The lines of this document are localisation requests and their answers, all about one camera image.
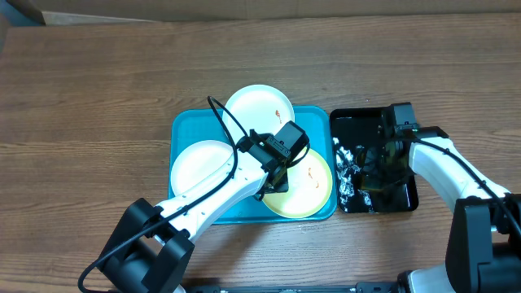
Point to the cardboard sheet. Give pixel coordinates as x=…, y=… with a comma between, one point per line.
x=191, y=10

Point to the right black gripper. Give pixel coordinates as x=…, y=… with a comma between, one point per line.
x=375, y=161

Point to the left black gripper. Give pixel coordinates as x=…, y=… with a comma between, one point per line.
x=282, y=187

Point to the white plate left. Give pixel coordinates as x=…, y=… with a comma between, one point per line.
x=197, y=162

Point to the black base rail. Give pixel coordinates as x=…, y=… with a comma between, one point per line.
x=361, y=287

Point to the black water tray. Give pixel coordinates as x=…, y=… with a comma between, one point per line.
x=353, y=130

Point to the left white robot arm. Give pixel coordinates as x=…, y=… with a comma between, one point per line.
x=151, y=246

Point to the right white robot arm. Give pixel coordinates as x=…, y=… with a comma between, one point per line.
x=483, y=251

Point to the white plate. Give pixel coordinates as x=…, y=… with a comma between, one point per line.
x=197, y=162
x=260, y=107

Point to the yellow plate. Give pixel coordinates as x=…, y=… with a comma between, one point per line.
x=310, y=186

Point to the green yellow sponge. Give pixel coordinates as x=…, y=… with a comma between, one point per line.
x=372, y=169

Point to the white plate top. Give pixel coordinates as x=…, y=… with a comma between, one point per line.
x=260, y=107

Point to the teal plastic tray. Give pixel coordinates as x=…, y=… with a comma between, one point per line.
x=197, y=125

